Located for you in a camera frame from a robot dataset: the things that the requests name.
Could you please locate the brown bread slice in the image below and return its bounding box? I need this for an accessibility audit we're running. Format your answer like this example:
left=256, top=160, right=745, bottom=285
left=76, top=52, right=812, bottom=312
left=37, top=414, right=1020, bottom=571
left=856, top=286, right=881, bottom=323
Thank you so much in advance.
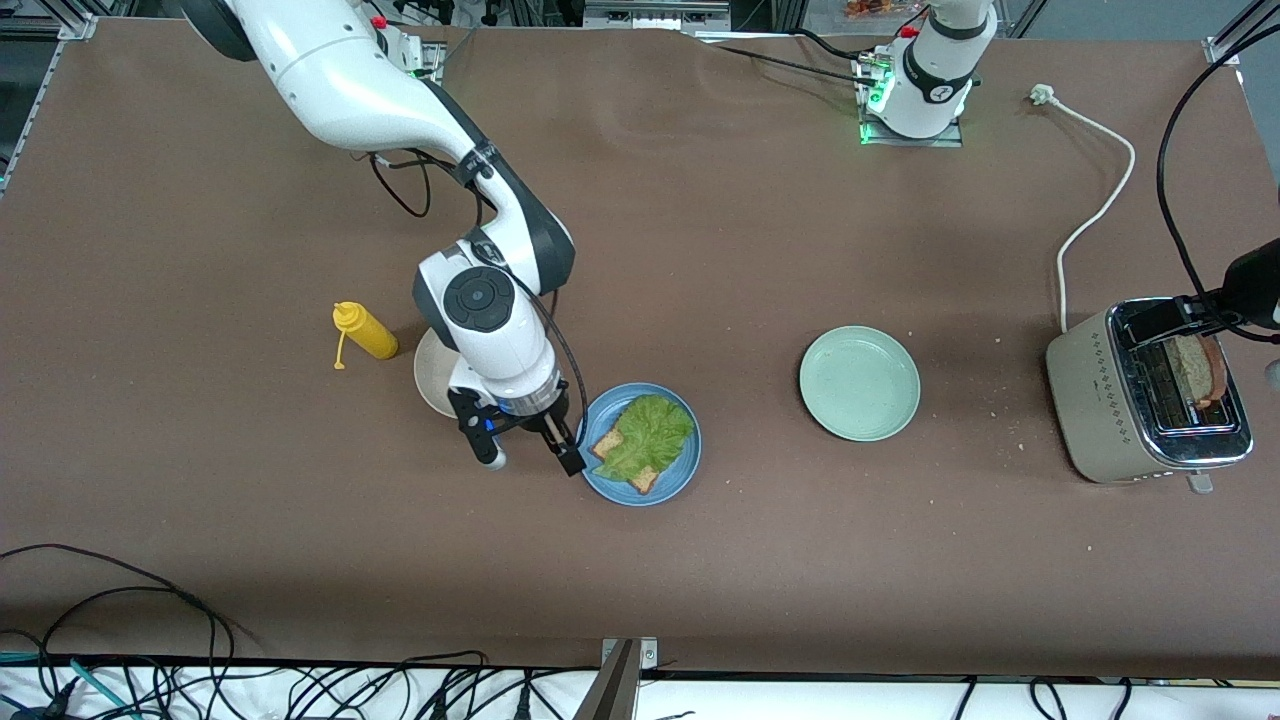
left=1168, top=333, right=1229, bottom=409
left=590, top=428, right=661, bottom=496

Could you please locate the green lettuce leaf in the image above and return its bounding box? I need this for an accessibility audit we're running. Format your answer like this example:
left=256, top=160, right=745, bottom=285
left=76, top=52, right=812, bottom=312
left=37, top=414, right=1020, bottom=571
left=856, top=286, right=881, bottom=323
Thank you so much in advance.
left=593, top=394, right=695, bottom=483

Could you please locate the beige plate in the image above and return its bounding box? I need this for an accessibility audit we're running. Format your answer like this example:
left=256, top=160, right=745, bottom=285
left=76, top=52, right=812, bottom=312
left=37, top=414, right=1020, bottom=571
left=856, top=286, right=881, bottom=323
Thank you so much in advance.
left=413, top=328, right=466, bottom=419

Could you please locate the blue plate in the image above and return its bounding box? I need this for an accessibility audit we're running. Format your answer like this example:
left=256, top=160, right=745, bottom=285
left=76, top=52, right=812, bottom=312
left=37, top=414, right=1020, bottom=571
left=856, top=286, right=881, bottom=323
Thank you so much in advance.
left=575, top=383, right=702, bottom=507

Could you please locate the light green plate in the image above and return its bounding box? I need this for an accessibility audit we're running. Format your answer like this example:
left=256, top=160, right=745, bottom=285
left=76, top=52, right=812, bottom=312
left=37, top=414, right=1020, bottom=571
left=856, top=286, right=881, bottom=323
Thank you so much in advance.
left=799, top=326, right=921, bottom=443

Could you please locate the beige and chrome toaster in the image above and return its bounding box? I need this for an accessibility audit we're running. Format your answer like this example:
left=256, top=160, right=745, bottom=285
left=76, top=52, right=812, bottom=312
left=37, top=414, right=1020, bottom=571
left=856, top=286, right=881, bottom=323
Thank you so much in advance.
left=1045, top=297, right=1254, bottom=494

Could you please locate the yellow squeeze bottle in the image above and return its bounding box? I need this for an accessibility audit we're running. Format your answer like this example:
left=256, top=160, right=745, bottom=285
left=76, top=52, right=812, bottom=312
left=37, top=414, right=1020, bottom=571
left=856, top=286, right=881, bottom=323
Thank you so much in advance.
left=332, top=301, right=399, bottom=371

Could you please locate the grey power strip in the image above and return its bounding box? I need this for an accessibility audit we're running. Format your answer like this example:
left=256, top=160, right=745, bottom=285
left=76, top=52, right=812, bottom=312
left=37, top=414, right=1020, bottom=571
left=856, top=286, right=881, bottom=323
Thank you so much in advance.
left=585, top=0, right=731, bottom=31

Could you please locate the white toaster power cord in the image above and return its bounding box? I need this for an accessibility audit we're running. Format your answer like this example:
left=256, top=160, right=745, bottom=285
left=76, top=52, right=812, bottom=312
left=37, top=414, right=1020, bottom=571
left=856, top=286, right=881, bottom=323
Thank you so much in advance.
left=1030, top=84, right=1138, bottom=334

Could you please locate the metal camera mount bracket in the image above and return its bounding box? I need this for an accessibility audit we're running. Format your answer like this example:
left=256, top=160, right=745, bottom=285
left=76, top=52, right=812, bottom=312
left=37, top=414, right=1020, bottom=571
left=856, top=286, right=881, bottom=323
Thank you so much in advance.
left=575, top=637, right=659, bottom=720

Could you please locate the aluminium frame profile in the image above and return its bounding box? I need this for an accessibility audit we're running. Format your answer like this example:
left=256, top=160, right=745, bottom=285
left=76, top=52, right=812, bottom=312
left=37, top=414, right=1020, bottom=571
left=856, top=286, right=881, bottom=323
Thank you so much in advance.
left=1205, top=0, right=1280, bottom=69
left=0, top=15, right=98, bottom=196

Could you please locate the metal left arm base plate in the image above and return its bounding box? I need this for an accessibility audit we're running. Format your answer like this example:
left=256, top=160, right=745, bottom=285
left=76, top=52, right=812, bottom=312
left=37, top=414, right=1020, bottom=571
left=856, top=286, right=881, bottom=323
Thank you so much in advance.
left=857, top=50, right=966, bottom=148

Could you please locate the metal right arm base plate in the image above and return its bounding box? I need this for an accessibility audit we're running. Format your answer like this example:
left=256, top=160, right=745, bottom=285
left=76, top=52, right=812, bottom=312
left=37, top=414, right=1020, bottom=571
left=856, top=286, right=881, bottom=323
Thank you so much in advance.
left=385, top=20, right=442, bottom=81

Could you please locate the black looped floor cable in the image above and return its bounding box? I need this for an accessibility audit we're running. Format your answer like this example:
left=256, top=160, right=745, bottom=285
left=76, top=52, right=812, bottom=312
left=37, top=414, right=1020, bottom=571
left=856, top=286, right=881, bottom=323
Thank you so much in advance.
left=0, top=545, right=236, bottom=720
left=38, top=585, right=221, bottom=720

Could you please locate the thin black table cable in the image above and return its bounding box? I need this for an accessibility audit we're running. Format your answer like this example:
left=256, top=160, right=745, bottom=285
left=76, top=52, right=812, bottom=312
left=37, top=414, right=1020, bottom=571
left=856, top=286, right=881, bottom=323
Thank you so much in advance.
left=715, top=45, right=876, bottom=88
left=785, top=28, right=866, bottom=63

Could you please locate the teal cable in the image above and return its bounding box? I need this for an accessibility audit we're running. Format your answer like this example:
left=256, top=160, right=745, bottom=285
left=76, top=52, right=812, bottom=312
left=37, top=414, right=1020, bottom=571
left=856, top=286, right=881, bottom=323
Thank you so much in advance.
left=0, top=650, right=141, bottom=720

